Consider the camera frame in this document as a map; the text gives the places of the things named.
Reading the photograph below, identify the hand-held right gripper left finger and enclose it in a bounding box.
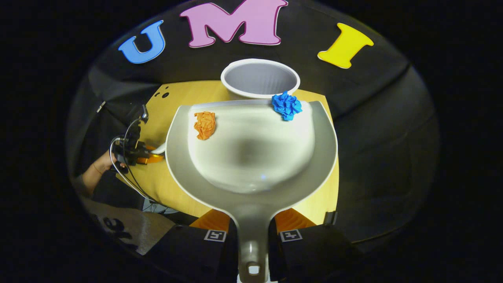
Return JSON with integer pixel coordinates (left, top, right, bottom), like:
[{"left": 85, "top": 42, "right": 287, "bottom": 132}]
[{"left": 151, "top": 208, "right": 239, "bottom": 283}]

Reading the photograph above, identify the white dustpan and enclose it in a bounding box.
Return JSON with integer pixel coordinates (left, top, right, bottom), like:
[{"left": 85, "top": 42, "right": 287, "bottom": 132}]
[{"left": 165, "top": 99, "right": 338, "bottom": 283}]

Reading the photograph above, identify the black cable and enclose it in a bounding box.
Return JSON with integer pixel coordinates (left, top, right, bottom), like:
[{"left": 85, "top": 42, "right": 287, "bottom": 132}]
[{"left": 109, "top": 117, "right": 162, "bottom": 206}]

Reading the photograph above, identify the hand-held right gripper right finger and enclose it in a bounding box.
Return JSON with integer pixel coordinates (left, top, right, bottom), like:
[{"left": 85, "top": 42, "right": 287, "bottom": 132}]
[{"left": 269, "top": 208, "right": 356, "bottom": 282}]

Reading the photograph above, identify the orange paper ball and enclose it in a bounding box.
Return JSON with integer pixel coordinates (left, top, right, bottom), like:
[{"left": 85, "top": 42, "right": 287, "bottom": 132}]
[{"left": 193, "top": 111, "right": 216, "bottom": 140}]

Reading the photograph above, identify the white ribbed garbage bin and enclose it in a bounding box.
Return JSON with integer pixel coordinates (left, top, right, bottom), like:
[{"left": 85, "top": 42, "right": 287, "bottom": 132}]
[{"left": 220, "top": 59, "right": 301, "bottom": 100}]

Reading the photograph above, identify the blue paper ball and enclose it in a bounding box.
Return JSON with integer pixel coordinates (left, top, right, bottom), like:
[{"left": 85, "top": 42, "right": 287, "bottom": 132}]
[{"left": 272, "top": 91, "right": 303, "bottom": 121}]

